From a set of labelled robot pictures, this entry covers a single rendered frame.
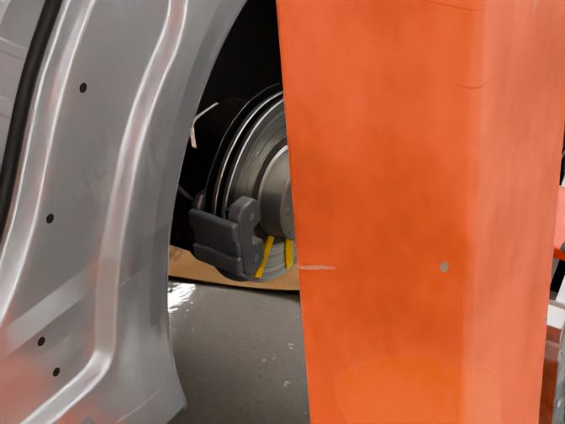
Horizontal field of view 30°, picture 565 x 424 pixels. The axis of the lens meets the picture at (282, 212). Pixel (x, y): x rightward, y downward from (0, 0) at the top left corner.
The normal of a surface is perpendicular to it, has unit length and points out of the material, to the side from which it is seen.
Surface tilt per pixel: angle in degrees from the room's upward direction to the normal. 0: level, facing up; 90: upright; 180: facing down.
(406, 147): 90
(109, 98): 90
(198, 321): 0
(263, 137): 90
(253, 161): 90
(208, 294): 0
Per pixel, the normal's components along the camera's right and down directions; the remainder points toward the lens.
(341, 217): -0.58, 0.49
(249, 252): 0.81, 0.28
